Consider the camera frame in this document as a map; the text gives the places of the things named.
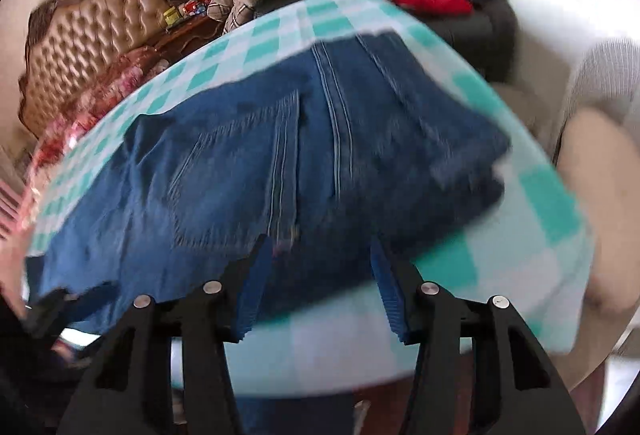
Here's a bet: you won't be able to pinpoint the tufted brown leather headboard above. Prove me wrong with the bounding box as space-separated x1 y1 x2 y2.
17 0 188 136

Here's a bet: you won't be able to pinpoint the teal white checkered tablecloth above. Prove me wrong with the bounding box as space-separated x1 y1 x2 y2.
27 0 596 401

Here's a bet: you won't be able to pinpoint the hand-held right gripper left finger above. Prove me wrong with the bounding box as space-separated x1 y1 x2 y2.
57 235 275 435

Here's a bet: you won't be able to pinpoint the colourful toys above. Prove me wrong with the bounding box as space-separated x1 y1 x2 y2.
162 0 221 26

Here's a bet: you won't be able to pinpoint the red floral bedding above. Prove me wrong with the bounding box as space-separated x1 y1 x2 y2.
25 47 171 216

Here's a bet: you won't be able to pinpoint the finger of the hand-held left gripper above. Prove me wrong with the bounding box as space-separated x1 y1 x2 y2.
22 282 121 341

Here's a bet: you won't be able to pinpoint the beige round cushion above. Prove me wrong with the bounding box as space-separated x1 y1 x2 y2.
555 107 640 316

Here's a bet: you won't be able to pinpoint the dark wooden nightstand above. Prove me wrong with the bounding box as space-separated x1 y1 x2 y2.
155 12 226 60

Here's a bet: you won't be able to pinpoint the blue denim pants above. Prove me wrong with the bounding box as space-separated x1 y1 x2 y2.
25 32 511 346

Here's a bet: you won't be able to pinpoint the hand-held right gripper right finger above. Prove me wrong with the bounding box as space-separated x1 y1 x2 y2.
370 237 588 435

